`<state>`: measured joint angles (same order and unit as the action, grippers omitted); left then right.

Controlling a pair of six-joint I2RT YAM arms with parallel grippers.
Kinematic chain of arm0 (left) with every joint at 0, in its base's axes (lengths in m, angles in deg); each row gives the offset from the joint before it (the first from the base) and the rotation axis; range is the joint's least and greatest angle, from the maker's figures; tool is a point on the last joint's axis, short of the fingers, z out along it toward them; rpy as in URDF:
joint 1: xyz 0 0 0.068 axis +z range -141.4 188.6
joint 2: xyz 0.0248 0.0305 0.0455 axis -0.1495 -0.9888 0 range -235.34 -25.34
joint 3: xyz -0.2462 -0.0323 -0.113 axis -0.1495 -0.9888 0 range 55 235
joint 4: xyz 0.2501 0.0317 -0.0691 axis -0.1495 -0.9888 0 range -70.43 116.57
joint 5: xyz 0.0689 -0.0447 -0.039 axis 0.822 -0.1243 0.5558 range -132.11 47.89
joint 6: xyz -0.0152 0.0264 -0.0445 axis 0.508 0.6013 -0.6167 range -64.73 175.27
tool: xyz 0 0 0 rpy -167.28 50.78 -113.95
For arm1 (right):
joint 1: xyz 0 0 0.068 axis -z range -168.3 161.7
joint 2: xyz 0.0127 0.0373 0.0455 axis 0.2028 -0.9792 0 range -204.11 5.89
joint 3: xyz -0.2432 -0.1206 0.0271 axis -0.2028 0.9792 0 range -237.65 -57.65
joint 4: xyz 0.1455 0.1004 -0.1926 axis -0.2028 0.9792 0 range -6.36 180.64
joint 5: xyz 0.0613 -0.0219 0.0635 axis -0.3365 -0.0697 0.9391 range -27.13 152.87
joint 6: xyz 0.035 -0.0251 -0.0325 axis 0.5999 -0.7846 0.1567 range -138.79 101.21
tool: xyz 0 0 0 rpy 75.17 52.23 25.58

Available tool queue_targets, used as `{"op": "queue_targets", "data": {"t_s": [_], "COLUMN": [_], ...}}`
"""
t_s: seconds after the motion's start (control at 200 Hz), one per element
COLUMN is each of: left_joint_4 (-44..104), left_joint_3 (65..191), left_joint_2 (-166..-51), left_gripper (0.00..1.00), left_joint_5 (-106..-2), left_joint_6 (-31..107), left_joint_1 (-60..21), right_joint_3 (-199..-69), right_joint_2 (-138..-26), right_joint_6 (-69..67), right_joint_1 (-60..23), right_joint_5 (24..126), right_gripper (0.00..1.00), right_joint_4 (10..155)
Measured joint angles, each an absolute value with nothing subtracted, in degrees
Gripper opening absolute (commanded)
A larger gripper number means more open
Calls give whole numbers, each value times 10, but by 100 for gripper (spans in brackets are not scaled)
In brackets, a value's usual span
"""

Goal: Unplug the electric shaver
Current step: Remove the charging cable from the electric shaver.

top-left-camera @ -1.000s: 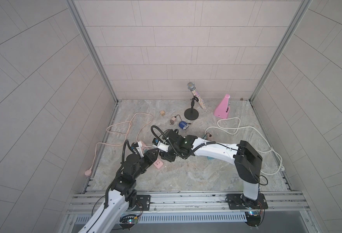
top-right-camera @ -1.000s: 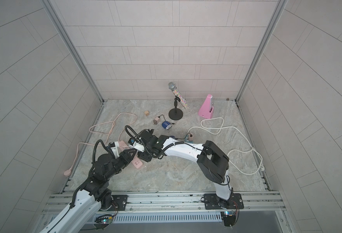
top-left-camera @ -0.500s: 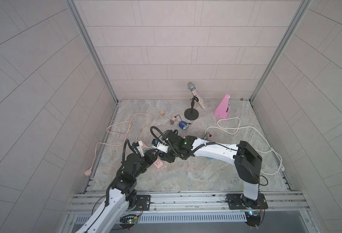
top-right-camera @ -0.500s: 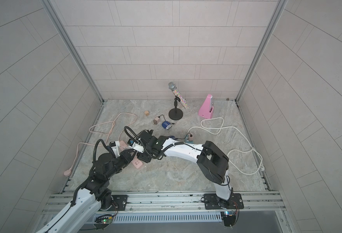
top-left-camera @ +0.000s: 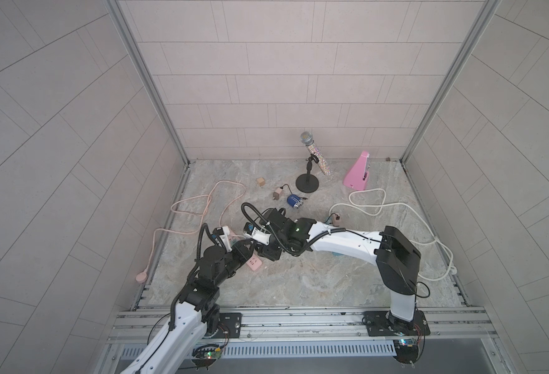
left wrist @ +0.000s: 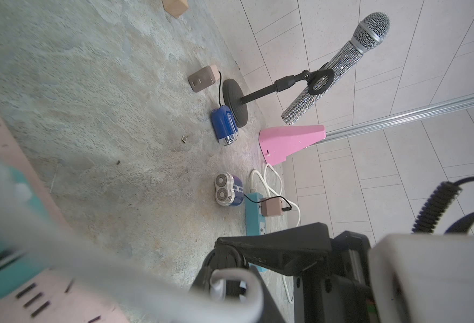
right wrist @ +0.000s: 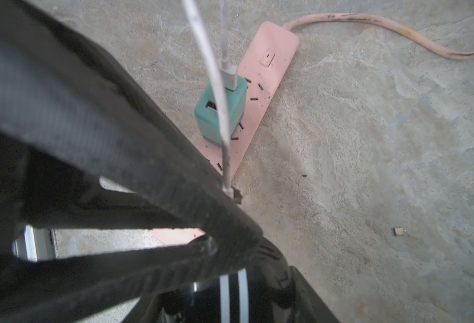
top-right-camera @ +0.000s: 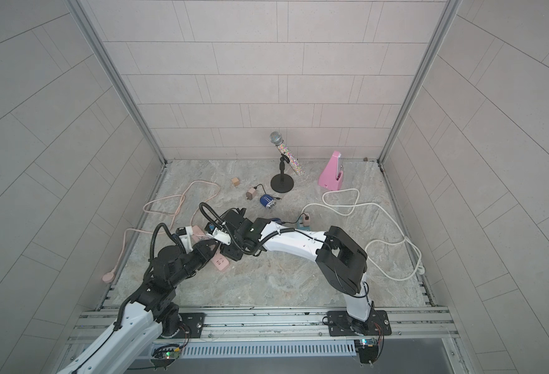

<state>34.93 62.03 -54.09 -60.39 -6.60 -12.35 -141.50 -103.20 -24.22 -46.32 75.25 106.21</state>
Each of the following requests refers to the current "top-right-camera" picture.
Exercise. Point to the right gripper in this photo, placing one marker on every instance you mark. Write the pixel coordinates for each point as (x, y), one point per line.
(231, 251)

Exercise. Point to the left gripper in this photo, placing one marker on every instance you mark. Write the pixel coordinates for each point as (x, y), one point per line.
(203, 251)

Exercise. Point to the pink power strip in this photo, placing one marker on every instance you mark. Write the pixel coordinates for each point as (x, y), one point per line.
(218, 260)

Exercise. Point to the beige USB charger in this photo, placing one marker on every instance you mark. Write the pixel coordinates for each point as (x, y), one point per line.
(251, 193)

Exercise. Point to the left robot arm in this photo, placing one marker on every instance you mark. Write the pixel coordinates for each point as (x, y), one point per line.
(150, 313)

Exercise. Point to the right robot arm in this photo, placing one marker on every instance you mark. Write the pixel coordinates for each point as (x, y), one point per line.
(339, 258)

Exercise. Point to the pink USB charger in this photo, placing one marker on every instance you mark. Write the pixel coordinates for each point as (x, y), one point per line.
(305, 222)

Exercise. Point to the black microphone stand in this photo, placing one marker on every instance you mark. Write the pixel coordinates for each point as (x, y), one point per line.
(282, 182)

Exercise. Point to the left circuit board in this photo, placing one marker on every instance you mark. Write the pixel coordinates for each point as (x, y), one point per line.
(164, 356)

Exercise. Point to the circuit board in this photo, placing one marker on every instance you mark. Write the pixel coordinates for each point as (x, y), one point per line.
(164, 356)
(368, 351)

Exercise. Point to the glitter microphone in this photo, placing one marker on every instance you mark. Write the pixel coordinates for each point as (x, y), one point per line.
(278, 141)

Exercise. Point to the pink metronome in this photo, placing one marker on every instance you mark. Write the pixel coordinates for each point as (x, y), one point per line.
(331, 178)

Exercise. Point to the right circuit board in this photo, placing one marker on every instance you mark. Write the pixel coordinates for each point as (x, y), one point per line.
(368, 351)

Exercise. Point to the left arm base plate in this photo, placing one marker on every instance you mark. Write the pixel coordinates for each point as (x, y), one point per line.
(186, 325)

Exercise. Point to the white vented cable duct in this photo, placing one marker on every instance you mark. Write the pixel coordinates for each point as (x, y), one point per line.
(264, 349)

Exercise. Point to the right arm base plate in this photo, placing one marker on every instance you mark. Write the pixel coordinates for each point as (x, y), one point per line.
(340, 324)

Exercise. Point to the aluminium mounting rail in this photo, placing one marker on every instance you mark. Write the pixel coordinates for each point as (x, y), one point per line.
(222, 324)

